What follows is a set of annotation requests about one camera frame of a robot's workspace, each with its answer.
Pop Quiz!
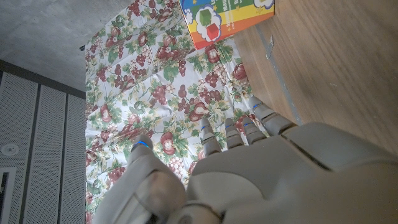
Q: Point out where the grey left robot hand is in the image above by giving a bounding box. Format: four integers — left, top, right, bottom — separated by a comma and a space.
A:
91, 95, 398, 224

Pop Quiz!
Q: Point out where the rainbow card game box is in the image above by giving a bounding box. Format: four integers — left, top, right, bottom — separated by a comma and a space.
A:
177, 0, 276, 50

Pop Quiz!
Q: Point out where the grey tape outline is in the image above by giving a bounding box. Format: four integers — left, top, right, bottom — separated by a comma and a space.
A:
254, 24, 304, 125

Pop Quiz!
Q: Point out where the floral fruit backdrop cloth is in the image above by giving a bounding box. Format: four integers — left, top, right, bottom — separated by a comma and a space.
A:
84, 0, 271, 224

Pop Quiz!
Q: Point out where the round white ceiling sensor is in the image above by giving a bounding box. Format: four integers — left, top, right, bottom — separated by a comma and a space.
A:
1, 143, 20, 156

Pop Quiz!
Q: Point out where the white ceiling vent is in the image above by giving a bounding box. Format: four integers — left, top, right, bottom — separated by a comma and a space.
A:
0, 167, 17, 224

